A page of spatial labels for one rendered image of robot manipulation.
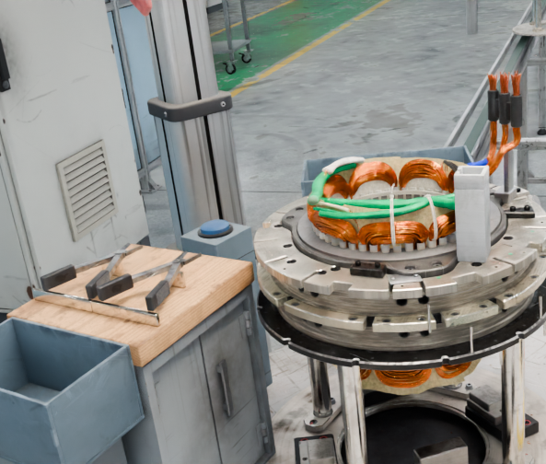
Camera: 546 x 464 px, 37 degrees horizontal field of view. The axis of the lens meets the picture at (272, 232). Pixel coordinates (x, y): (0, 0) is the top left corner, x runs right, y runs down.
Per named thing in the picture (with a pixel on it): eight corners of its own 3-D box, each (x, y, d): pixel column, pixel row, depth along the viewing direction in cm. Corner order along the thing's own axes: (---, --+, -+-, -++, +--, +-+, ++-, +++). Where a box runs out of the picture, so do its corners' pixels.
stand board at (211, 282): (142, 368, 77) (137, 346, 77) (10, 333, 88) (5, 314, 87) (255, 280, 93) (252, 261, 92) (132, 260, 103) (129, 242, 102)
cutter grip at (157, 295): (154, 311, 80) (151, 297, 79) (146, 311, 80) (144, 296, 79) (170, 293, 83) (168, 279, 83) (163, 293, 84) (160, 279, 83)
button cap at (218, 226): (236, 227, 111) (235, 220, 110) (214, 237, 108) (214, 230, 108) (214, 223, 113) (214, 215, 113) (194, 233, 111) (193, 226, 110)
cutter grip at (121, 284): (102, 302, 83) (98, 288, 83) (98, 300, 84) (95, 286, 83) (134, 287, 86) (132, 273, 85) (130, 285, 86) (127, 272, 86)
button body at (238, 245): (273, 383, 120) (250, 226, 111) (241, 406, 115) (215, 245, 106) (239, 370, 125) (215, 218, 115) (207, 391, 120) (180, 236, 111)
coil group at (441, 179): (447, 198, 92) (446, 163, 91) (396, 195, 95) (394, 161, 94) (451, 192, 94) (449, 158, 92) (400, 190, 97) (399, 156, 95)
